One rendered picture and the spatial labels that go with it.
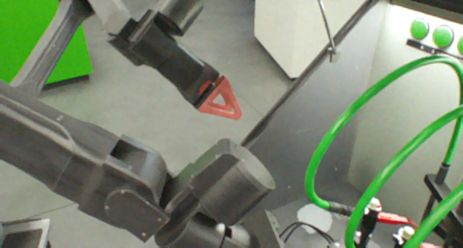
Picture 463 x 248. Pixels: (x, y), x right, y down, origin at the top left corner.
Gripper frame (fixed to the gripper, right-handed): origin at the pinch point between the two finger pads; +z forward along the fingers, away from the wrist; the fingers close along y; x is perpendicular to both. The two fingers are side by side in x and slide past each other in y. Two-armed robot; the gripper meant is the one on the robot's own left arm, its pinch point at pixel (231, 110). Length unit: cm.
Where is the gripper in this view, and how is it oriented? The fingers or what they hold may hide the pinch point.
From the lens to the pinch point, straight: 63.3
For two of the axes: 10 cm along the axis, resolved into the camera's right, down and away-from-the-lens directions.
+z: 7.1, 5.8, 4.0
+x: -6.4, 7.7, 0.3
